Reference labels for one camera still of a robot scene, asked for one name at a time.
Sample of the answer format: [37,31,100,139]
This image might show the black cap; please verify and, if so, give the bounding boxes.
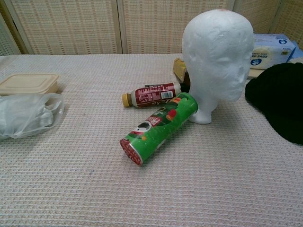
[245,62,303,145]

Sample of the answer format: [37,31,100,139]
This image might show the white foam mannequin head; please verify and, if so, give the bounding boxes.
[181,2,255,124]

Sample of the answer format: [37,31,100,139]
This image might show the green chips can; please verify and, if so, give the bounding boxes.
[119,92,199,167]

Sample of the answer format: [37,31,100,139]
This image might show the red label drink bottle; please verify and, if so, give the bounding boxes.
[121,82,182,109]

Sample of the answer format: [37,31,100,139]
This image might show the yellow tea bottle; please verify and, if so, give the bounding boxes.
[172,58,189,81]

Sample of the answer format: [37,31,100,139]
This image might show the beige woven tablecloth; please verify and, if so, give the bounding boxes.
[0,53,303,227]

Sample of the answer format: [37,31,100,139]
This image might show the woven folding screen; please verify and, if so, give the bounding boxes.
[0,0,303,56]

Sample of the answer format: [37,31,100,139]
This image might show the beige lidded lunch box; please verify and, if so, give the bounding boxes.
[0,73,60,96]

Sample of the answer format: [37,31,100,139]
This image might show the clear plastic bag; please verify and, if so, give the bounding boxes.
[0,93,65,140]

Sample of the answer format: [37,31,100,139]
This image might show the blue tissue pack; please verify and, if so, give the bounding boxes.
[247,34,301,70]

